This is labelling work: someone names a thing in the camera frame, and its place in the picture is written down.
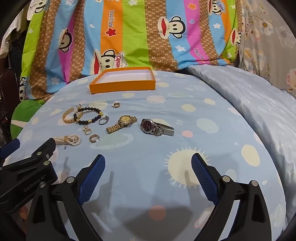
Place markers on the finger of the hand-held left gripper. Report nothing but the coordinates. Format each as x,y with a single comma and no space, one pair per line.
44,150
10,145

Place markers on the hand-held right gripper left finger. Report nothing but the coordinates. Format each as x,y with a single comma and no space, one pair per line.
92,179

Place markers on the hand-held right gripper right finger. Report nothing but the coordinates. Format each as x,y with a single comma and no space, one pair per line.
204,179

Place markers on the gold hoop earring with post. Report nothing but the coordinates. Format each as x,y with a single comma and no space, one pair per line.
92,139

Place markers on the small pale gold earring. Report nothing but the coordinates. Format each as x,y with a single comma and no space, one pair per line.
87,131

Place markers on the gold wristwatch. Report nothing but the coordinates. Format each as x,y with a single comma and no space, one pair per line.
124,120

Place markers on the silver wristwatch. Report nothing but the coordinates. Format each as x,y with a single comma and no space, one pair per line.
148,125

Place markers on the small gold hoop earring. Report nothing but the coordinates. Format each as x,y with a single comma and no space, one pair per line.
117,105

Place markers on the orange cardboard box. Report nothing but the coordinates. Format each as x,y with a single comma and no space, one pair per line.
122,87

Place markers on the green cushion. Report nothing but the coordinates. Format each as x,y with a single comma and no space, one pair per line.
20,115

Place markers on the light blue printed bed sheet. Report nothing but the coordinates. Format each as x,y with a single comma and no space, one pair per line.
161,148

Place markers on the plain light blue quilt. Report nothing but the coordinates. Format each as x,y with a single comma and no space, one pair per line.
254,104

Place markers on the white glittery cloth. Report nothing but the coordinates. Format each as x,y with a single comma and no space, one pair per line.
13,34

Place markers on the grey floral blanket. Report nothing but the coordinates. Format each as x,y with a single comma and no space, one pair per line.
266,46

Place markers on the colourful striped cartoon blanket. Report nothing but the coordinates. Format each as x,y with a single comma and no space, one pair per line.
134,34

